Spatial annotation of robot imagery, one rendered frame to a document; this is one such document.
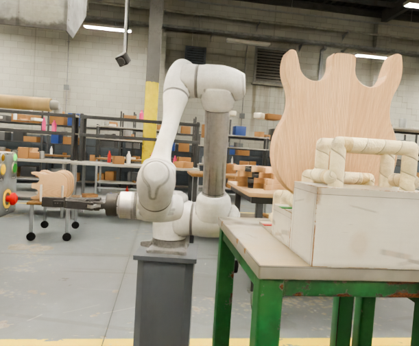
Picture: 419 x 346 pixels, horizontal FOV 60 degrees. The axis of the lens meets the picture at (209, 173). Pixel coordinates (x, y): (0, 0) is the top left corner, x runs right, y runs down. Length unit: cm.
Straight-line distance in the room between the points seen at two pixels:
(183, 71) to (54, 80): 1118
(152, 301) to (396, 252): 110
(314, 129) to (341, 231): 31
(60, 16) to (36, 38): 1214
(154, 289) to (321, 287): 96
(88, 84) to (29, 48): 201
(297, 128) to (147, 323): 112
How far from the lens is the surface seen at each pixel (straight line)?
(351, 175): 102
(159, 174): 100
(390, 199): 88
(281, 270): 81
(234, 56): 1256
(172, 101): 140
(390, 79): 113
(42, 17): 86
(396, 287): 96
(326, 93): 104
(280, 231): 102
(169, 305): 170
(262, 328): 86
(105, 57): 1242
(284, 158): 99
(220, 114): 148
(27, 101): 98
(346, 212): 83
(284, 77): 102
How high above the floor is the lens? 116
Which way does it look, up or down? 3 degrees down
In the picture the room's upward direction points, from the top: 4 degrees clockwise
